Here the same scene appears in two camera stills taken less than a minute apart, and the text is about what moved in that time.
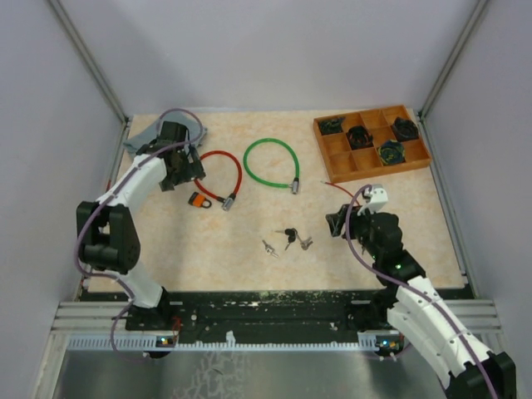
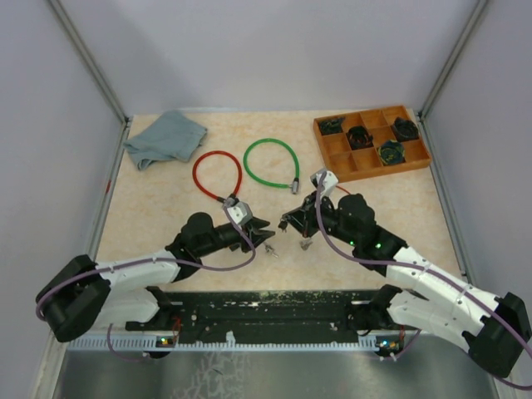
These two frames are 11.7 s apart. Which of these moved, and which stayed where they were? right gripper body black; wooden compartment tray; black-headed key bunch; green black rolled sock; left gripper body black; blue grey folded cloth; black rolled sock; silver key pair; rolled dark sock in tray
Moved: left gripper body black; right gripper body black; black-headed key bunch
Stayed: rolled dark sock in tray; black rolled sock; wooden compartment tray; blue grey folded cloth; green black rolled sock; silver key pair
